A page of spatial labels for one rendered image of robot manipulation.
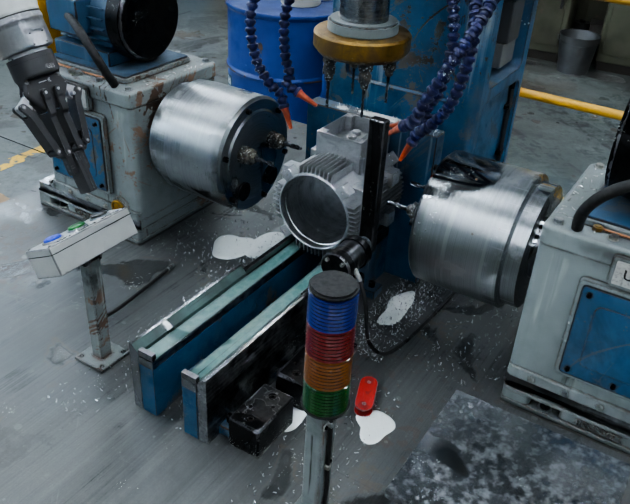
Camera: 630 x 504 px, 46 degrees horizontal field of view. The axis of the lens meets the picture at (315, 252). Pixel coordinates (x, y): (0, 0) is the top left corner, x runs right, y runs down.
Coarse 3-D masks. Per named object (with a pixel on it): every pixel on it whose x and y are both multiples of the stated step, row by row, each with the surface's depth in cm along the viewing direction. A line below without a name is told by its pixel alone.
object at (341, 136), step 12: (336, 120) 148; (348, 120) 150; (360, 120) 150; (324, 132) 142; (336, 132) 149; (348, 132) 150; (360, 132) 146; (324, 144) 143; (336, 144) 142; (348, 144) 140; (360, 144) 139; (348, 156) 141; (360, 156) 140; (360, 168) 142
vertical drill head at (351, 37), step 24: (360, 0) 128; (384, 0) 129; (336, 24) 131; (360, 24) 130; (384, 24) 131; (336, 48) 129; (360, 48) 128; (384, 48) 128; (408, 48) 133; (360, 72) 133
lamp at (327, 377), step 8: (304, 360) 92; (312, 360) 89; (304, 368) 93; (312, 368) 90; (320, 368) 89; (328, 368) 89; (336, 368) 89; (344, 368) 90; (304, 376) 93; (312, 376) 91; (320, 376) 90; (328, 376) 90; (336, 376) 90; (344, 376) 91; (312, 384) 91; (320, 384) 90; (328, 384) 90; (336, 384) 90; (344, 384) 91
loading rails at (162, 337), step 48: (288, 240) 150; (384, 240) 159; (240, 288) 136; (288, 288) 150; (144, 336) 121; (192, 336) 125; (240, 336) 124; (288, 336) 132; (144, 384) 122; (192, 384) 114; (240, 384) 122; (192, 432) 120
